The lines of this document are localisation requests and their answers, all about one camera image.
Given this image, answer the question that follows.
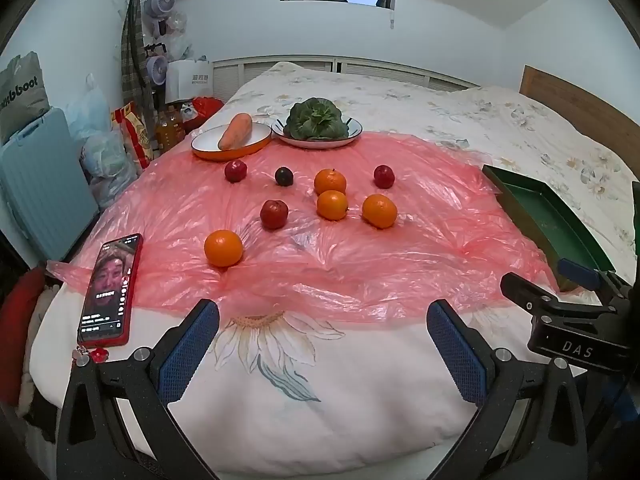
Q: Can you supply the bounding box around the white slatted radiator cover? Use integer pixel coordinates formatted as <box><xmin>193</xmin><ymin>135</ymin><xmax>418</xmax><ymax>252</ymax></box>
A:
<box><xmin>212</xmin><ymin>57</ymin><xmax>481</xmax><ymax>103</ymax></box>

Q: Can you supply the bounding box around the red cloth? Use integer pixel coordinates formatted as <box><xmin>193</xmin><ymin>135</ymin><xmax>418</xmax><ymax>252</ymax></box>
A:
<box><xmin>0</xmin><ymin>267</ymin><xmax>61</xmax><ymax>406</ymax></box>

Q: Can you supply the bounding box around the carrot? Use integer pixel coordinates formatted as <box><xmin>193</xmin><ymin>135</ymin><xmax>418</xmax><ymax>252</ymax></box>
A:
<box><xmin>218</xmin><ymin>113</ymin><xmax>254</xmax><ymax>151</ymax></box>

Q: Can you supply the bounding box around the green metal tray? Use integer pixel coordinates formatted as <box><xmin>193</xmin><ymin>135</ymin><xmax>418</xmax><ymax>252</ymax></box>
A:
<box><xmin>482</xmin><ymin>164</ymin><xmax>618</xmax><ymax>293</ymax></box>

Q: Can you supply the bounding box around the green leafy vegetable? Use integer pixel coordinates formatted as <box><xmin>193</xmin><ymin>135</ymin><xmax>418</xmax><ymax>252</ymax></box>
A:
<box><xmin>284</xmin><ymin>97</ymin><xmax>350</xmax><ymax>141</ymax></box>

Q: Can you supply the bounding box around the orange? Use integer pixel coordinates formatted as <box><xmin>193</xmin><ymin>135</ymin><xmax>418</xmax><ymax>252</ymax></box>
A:
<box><xmin>316</xmin><ymin>189</ymin><xmax>349</xmax><ymax>221</ymax></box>
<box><xmin>362</xmin><ymin>194</ymin><xmax>398</xmax><ymax>229</ymax></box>
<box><xmin>204</xmin><ymin>229</ymin><xmax>244</xmax><ymax>268</ymax></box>
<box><xmin>313</xmin><ymin>168</ymin><xmax>347</xmax><ymax>197</ymax></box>

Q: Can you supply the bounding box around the orange drink bottle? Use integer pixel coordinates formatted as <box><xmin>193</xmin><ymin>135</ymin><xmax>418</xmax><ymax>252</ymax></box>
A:
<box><xmin>155</xmin><ymin>110</ymin><xmax>172</xmax><ymax>153</ymax></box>
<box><xmin>169</xmin><ymin>106</ymin><xmax>186</xmax><ymax>148</ymax></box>

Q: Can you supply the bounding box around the white plate with blue rim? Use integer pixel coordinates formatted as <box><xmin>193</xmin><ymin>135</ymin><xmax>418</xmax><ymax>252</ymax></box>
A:
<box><xmin>271</xmin><ymin>116</ymin><xmax>364</xmax><ymax>149</ymax></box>

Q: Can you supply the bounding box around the red plastic bag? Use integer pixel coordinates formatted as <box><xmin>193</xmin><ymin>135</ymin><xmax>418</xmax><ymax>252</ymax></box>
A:
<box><xmin>192</xmin><ymin>96</ymin><xmax>224</xmax><ymax>121</ymax></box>

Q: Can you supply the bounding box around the wooden headboard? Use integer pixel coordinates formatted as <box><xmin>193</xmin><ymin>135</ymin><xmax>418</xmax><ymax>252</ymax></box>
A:
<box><xmin>520</xmin><ymin>65</ymin><xmax>640</xmax><ymax>161</ymax></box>

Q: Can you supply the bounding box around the yellow and red snack bag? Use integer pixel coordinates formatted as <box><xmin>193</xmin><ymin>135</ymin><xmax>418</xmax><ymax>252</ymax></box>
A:
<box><xmin>111</xmin><ymin>101</ymin><xmax>154</xmax><ymax>171</ymax></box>

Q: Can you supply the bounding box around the plaid scarf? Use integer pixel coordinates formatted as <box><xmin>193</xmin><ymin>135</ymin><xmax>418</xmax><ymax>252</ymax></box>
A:
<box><xmin>120</xmin><ymin>0</ymin><xmax>157</xmax><ymax>161</ymax></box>

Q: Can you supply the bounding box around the white paper bag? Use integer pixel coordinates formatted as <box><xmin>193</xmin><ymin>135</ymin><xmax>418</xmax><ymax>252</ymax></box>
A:
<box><xmin>165</xmin><ymin>59</ymin><xmax>213</xmax><ymax>103</ymax></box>

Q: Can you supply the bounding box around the red phone charm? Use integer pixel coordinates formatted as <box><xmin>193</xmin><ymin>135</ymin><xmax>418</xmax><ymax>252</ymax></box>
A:
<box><xmin>72</xmin><ymin>345</ymin><xmax>111</xmax><ymax>366</ymax></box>

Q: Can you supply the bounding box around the clear plastic bag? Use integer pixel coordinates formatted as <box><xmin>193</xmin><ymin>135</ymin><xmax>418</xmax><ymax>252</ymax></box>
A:
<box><xmin>167</xmin><ymin>10</ymin><xmax>194</xmax><ymax>61</ymax></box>

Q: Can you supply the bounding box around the floral white duvet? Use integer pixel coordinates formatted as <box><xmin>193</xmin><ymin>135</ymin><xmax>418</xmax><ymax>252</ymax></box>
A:
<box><xmin>20</xmin><ymin>61</ymin><xmax>638</xmax><ymax>461</ymax></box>

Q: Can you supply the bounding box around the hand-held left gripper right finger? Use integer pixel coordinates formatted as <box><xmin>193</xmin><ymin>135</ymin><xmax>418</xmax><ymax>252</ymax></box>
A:
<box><xmin>426</xmin><ymin>299</ymin><xmax>588</xmax><ymax>480</ymax></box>

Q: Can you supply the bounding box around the orange rimmed plate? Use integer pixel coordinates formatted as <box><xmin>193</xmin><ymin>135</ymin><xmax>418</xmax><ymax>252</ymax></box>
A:
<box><xmin>191</xmin><ymin>122</ymin><xmax>273</xmax><ymax>162</ymax></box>

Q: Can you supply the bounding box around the red smartphone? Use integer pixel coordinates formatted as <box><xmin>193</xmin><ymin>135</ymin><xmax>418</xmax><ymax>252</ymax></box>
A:
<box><xmin>76</xmin><ymin>233</ymin><xmax>144</xmax><ymax>347</ymax></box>

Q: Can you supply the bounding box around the red plastic sheet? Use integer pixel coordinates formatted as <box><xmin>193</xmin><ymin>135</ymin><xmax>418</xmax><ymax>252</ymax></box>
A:
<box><xmin>47</xmin><ymin>127</ymin><xmax>561</xmax><ymax>331</ymax></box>

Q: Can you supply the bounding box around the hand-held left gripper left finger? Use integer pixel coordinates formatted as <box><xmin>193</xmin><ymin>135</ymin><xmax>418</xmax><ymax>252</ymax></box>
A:
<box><xmin>56</xmin><ymin>299</ymin><xmax>221</xmax><ymax>480</ymax></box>

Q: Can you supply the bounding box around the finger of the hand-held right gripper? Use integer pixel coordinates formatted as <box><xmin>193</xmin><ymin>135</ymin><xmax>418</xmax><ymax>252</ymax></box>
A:
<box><xmin>557</xmin><ymin>258</ymin><xmax>633</xmax><ymax>304</ymax></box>
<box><xmin>501</xmin><ymin>272</ymin><xmax>608</xmax><ymax>319</ymax></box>

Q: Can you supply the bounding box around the light blue ribbed suitcase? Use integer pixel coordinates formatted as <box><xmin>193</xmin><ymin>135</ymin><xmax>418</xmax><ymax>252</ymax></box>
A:
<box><xmin>0</xmin><ymin>107</ymin><xmax>101</xmax><ymax>266</ymax></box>

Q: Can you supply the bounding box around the grey printed bag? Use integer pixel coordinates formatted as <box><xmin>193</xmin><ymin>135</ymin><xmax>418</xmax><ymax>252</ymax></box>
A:
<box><xmin>0</xmin><ymin>51</ymin><xmax>51</xmax><ymax>146</ymax></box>

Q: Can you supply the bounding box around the pale blue plastic bag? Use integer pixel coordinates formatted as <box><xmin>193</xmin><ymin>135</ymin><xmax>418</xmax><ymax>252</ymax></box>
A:
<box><xmin>67</xmin><ymin>74</ymin><xmax>141</xmax><ymax>211</ymax></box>

